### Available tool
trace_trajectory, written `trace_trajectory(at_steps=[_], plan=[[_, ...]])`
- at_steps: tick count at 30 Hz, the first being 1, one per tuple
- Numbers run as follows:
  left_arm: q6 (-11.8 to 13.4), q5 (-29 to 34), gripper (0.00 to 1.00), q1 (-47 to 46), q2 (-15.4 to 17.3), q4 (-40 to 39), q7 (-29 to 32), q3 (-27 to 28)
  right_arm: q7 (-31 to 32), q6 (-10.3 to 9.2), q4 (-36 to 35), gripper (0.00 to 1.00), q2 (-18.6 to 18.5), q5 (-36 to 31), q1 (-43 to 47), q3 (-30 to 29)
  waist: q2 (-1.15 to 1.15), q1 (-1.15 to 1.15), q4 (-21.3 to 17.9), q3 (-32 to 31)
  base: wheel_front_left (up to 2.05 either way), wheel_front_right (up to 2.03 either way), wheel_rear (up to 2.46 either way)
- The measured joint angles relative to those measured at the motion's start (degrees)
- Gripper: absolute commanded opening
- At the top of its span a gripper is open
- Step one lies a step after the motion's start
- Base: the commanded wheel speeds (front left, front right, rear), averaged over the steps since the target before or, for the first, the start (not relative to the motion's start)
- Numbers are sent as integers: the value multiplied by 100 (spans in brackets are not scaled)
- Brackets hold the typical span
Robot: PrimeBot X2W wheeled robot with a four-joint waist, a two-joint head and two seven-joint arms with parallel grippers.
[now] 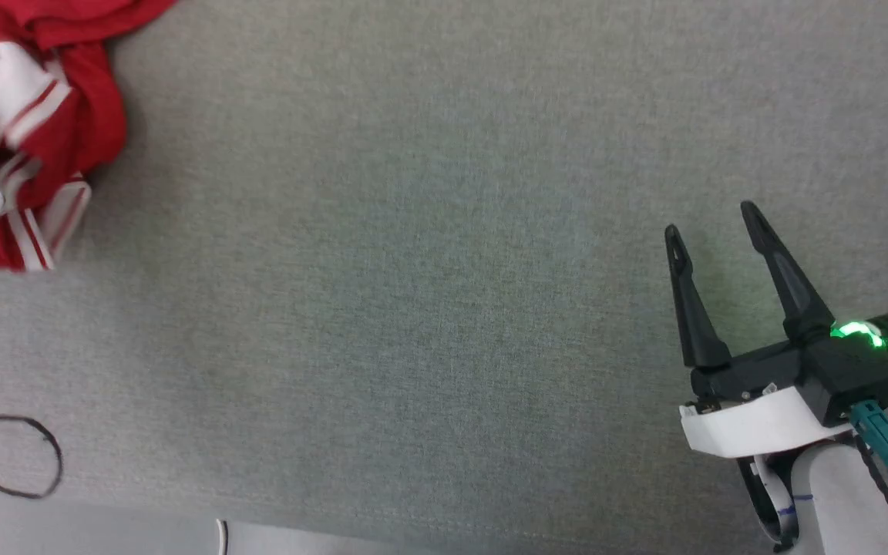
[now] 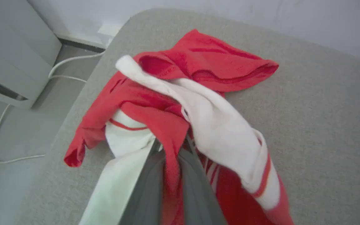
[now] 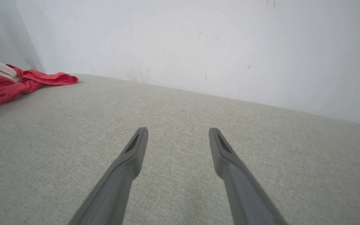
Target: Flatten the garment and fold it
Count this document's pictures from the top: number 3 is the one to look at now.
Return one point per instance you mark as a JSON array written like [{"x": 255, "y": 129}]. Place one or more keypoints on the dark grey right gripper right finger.
[{"x": 242, "y": 190}]

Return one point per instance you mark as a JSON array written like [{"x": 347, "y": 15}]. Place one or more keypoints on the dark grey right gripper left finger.
[{"x": 117, "y": 187}]

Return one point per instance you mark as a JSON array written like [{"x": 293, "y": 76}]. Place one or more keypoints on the grey fabric sofa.
[{"x": 42, "y": 140}]

